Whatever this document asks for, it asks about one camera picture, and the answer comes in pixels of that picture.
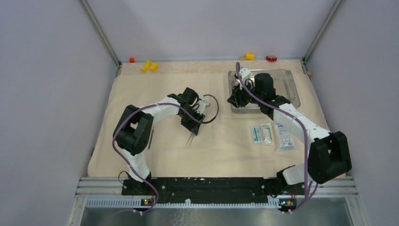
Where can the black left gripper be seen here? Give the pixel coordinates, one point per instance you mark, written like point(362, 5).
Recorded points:
point(193, 126)

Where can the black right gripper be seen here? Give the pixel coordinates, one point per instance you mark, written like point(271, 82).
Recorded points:
point(237, 97)

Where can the steel tweezers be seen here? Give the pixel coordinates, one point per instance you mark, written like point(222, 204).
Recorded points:
point(190, 139)

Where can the small steel instrument tray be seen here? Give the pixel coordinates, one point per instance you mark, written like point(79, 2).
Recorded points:
point(240, 97)

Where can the teal white sterile packet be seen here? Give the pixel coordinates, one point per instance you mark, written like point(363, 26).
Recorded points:
point(256, 133)

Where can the beige wrapping cloth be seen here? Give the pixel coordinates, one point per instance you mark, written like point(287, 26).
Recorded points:
point(223, 148)

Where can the large steel tray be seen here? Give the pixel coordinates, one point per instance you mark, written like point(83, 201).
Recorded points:
point(283, 82)

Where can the blue white sterile pouch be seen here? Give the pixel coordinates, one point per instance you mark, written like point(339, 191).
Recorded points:
point(284, 138)

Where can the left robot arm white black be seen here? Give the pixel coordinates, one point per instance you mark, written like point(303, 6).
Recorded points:
point(133, 131)

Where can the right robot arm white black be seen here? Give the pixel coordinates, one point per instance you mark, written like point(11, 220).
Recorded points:
point(327, 154)

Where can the yellow block at back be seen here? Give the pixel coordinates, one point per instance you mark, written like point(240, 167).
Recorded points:
point(249, 56)

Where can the red object at back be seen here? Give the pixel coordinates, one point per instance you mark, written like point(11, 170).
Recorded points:
point(271, 58)

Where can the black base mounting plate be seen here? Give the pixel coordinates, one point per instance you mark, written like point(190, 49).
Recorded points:
point(210, 190)

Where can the yellow block left two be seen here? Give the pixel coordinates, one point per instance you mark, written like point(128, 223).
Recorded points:
point(154, 67)

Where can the yellow block left one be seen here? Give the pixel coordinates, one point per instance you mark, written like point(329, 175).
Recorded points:
point(146, 66)

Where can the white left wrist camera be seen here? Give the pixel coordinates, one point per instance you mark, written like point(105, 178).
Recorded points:
point(200, 106)

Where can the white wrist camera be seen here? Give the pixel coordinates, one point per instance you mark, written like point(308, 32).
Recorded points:
point(243, 74)
point(200, 106)

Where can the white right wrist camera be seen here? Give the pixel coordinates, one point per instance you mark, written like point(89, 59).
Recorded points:
point(243, 74)

